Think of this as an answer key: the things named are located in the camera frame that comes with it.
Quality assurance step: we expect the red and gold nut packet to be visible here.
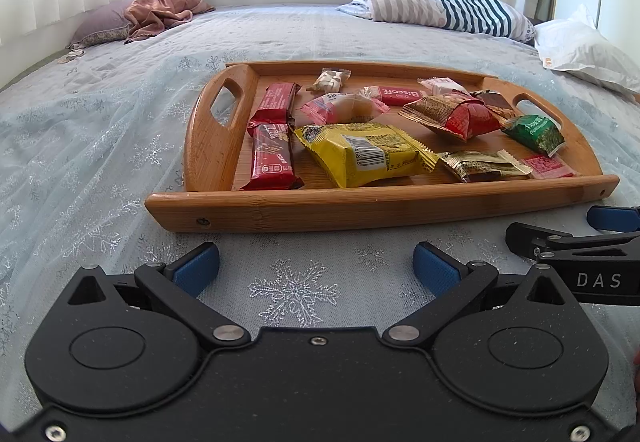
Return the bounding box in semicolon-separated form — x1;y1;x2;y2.
398;92;503;143

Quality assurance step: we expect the dark brown snack packet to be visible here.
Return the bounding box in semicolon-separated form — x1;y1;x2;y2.
470;90;517;123

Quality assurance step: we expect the wooden tray with handles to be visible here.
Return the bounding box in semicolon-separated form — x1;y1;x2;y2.
145;60;621;233

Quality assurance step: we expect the pink crumpled cloth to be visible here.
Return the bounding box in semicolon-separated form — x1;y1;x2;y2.
124;0;216;45

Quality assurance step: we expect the pink and white cake packet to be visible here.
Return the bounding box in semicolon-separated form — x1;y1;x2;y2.
300;92;391;127

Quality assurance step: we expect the small beige candy packet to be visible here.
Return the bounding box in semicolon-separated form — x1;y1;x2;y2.
306;68;352;93

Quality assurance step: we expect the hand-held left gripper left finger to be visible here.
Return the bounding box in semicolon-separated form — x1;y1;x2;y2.
67;242;251;349

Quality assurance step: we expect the white pillow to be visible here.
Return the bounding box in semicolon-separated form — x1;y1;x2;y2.
534;4;640;97

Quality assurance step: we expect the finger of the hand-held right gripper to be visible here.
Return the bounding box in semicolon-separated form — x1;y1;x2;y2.
505;222;640;263
586;205;640;233

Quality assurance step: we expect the red biscuit packet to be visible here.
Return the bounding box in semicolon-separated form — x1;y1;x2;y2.
360;85;426;106

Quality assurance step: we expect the gold and brown snack packet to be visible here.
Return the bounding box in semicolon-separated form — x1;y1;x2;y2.
436;149;533;184

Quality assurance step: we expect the red chocolate bar packet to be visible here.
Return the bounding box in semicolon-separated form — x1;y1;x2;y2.
240;122;306;193
247;82;303;137

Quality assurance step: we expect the green pea snack packet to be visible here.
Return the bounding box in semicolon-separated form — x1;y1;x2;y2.
501;114;566;157

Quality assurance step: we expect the small pink white packet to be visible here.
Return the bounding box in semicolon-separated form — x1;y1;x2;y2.
417;76;468;96

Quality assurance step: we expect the purple pillow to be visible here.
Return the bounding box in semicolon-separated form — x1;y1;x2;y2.
67;0;141;48

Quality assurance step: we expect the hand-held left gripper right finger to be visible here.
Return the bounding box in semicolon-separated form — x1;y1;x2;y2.
382;242;581;349

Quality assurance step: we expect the clear packet with red label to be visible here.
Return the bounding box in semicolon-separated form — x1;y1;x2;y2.
520;153;583;180

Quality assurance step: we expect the grey patterned bed sheet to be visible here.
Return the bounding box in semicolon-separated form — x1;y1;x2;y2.
0;4;640;123

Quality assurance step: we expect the striped pillow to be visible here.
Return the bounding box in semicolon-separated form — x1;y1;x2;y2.
336;0;537;42

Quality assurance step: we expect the yellow snack packet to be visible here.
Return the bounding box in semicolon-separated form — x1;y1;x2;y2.
294;122;438;189

